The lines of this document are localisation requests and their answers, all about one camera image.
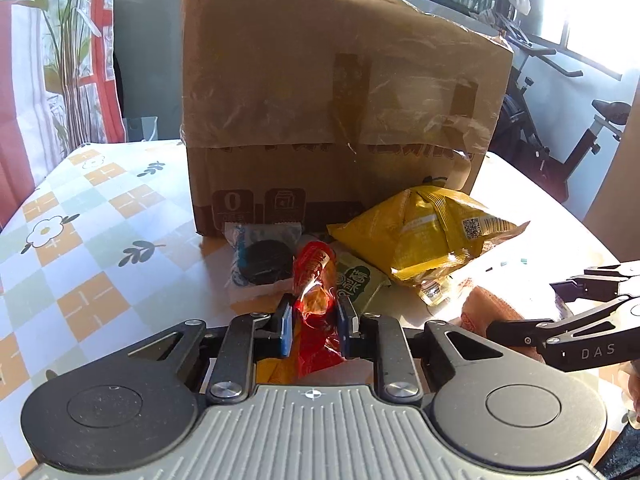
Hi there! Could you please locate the orange snack packet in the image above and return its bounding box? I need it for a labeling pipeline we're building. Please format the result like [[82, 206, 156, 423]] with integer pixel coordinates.
[[459, 285, 526, 336]]

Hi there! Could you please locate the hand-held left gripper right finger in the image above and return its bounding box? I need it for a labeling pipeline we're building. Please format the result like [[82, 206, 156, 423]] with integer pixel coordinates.
[[336, 296, 503, 405]]

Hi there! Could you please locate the plastic-wrapped cardboard box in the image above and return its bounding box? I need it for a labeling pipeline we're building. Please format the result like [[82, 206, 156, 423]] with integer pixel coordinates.
[[180, 0, 515, 237]]

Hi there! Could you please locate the printed pink curtain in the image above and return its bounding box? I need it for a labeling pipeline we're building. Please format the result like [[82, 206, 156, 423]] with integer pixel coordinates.
[[0, 0, 126, 231]]

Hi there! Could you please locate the yellow snack packet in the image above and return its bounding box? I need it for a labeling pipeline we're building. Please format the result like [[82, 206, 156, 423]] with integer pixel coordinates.
[[327, 185, 531, 306]]

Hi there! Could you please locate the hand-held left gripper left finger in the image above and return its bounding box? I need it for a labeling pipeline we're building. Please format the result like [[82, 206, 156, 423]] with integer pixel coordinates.
[[127, 296, 296, 405]]

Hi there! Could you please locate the clear black cookie packet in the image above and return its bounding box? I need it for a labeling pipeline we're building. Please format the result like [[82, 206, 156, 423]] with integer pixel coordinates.
[[223, 221, 303, 288]]

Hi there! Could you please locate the black exercise bike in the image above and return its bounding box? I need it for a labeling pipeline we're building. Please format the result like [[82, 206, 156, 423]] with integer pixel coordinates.
[[492, 25, 633, 203]]

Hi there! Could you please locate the green and white snack packet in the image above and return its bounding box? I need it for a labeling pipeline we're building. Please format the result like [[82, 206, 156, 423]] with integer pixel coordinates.
[[334, 252, 392, 313]]

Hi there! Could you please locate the window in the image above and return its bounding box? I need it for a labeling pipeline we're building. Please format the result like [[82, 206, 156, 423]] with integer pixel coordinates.
[[115, 0, 640, 81]]

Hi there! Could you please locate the red snack packet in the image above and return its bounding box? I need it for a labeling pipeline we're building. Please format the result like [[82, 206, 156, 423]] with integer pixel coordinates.
[[291, 241, 347, 376]]

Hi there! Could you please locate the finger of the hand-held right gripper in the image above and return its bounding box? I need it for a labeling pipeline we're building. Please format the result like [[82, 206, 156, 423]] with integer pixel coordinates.
[[549, 264, 640, 306], [486, 294, 640, 373]]

